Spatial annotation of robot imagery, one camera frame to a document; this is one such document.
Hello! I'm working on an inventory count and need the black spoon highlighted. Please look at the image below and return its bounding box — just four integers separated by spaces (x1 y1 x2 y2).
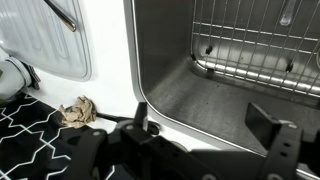
94 111 136 123

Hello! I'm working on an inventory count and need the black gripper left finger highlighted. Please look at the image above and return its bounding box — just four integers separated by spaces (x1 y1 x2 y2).
63 101 214 180

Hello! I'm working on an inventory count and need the crumpled brown paper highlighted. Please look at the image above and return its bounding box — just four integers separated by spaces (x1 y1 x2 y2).
58 95 98 130

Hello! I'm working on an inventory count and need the black coaster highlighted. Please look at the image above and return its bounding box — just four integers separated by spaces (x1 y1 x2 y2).
27 64 42 91

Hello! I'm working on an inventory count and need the glass jar with plant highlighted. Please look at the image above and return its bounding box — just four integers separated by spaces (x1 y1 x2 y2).
0 55 33 101

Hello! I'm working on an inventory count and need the silver utensil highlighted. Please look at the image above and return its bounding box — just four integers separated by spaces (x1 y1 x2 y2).
279 0 298 27

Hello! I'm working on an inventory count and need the white plastic tray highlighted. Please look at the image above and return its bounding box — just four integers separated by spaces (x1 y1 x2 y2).
0 0 93 83

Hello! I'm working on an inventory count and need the wire sink grid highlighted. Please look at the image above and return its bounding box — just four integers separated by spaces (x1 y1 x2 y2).
189 0 320 99

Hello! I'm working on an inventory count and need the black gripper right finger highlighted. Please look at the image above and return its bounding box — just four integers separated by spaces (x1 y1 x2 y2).
245 102 320 180

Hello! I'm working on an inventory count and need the stainless steel sink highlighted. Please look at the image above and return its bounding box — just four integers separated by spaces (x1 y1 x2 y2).
123 0 320 180

